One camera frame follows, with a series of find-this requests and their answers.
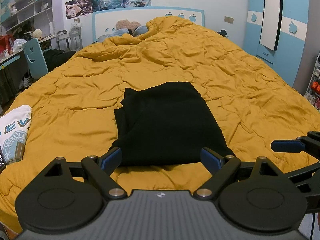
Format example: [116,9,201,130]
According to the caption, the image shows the black sweater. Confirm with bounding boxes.
[112,82,233,167]

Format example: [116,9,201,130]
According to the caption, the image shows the red bag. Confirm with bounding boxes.
[0,35,14,58]

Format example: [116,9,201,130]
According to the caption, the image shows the black smartphone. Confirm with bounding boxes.
[0,149,7,173]

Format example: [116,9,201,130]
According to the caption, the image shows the shoe rack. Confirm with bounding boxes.
[304,54,320,111]

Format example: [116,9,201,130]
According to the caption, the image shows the anime poster strip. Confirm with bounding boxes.
[65,0,152,19]

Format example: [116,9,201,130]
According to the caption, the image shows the wall bookshelf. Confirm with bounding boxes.
[1,0,53,35]

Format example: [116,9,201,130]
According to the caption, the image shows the blue pillow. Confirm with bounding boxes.
[133,25,149,37]

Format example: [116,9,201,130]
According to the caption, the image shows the mustard yellow quilt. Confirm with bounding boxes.
[1,16,319,233]

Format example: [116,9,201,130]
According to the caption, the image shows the desk with blue edge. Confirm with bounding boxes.
[1,41,52,106]

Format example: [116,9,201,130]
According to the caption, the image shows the white printed t-shirt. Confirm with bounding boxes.
[1,105,31,165]

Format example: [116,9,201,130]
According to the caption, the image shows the blue white wardrobe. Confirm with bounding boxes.
[243,0,309,86]

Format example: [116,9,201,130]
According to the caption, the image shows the brown teddy bear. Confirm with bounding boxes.
[116,20,141,34]

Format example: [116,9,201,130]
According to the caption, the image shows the blue white headboard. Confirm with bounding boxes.
[92,7,205,42]

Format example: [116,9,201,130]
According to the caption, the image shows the wall switch plate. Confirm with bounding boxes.
[224,16,234,24]

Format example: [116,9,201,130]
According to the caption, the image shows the blue wooden chair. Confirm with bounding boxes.
[23,38,49,80]

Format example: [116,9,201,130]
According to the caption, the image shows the black clothes pile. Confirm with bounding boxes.
[43,49,76,72]

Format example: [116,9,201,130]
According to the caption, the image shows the white round lamp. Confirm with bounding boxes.
[32,29,42,40]

